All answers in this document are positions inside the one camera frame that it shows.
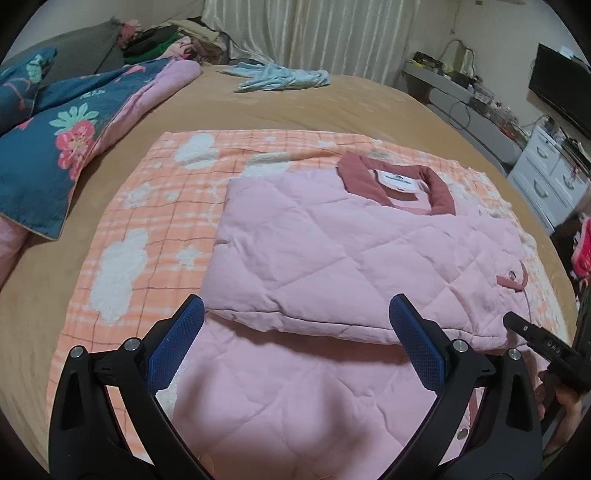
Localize white curtain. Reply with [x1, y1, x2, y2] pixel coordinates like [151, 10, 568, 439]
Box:
[203, 0, 419, 86]

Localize teal floral duvet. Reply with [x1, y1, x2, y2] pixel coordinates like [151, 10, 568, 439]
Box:
[0, 46, 202, 273]

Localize bed with tan sheet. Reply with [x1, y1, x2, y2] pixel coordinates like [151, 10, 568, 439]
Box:
[0, 65, 583, 462]

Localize black wall television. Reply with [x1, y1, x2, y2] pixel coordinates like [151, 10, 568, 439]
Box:
[529, 44, 591, 139]

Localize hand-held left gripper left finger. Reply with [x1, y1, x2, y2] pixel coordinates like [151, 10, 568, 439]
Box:
[48, 293, 206, 480]

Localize clutter of small bottles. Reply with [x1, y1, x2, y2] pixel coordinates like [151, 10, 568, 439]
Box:
[413, 51, 525, 137]

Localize black garment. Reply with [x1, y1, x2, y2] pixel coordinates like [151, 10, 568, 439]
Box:
[551, 215, 583, 287]

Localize grey dressing table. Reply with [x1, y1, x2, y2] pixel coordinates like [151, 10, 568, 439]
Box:
[402, 60, 527, 164]

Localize orange plaid bear blanket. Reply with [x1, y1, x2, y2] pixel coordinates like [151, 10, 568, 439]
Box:
[46, 129, 568, 467]

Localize grey headboard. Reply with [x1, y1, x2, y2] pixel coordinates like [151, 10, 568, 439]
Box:
[0, 18, 125, 86]

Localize oval table mirror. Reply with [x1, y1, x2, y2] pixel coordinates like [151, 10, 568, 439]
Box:
[441, 39, 476, 77]

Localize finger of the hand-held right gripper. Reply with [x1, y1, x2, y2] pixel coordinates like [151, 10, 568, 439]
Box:
[502, 311, 583, 370]

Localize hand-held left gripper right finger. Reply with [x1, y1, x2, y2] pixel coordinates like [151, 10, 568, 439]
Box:
[389, 294, 543, 480]

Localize person's right hand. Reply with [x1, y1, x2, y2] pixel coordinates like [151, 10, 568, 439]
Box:
[534, 371, 585, 457]

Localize pink printed towel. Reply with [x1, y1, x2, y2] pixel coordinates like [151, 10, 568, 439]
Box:
[570, 212, 591, 278]

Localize white drawer cabinet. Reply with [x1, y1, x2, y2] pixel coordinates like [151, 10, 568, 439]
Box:
[508, 124, 591, 234]

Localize pile of clothes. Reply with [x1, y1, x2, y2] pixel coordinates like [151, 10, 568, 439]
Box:
[117, 17, 232, 65]

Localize light blue garment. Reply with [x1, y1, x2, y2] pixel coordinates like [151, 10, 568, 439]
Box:
[217, 64, 331, 93]

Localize pink quilted jacket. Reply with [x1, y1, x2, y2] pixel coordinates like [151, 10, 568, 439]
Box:
[171, 154, 532, 480]

